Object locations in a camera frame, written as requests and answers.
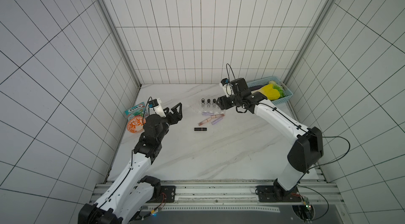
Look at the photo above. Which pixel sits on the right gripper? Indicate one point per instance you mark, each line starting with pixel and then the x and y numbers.
pixel 229 101

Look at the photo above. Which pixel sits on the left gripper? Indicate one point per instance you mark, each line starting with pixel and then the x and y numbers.
pixel 177 117

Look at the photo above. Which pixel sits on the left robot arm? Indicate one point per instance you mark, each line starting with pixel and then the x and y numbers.
pixel 123 200

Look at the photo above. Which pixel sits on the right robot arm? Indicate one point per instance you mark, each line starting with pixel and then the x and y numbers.
pixel 306 143

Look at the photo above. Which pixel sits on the clear acrylic lipstick organizer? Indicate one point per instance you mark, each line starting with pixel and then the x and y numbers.
pixel 196 107

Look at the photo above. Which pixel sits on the green candy packet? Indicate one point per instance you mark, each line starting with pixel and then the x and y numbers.
pixel 138 110

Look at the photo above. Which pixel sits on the orange patterned cup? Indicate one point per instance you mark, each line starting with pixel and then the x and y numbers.
pixel 135 125

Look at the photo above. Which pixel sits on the teal plastic basket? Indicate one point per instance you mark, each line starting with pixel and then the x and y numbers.
pixel 257 84

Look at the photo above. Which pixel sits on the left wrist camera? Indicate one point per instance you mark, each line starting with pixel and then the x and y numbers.
pixel 155 104

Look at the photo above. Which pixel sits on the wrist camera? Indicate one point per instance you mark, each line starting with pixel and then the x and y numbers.
pixel 226 86
pixel 155 104

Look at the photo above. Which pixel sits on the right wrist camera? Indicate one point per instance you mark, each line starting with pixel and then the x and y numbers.
pixel 226 86

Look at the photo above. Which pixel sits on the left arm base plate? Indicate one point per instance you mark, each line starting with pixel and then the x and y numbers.
pixel 166 195

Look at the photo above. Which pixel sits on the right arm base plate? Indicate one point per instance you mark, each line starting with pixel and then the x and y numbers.
pixel 272 194

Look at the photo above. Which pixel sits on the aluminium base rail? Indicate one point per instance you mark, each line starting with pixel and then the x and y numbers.
pixel 239 195

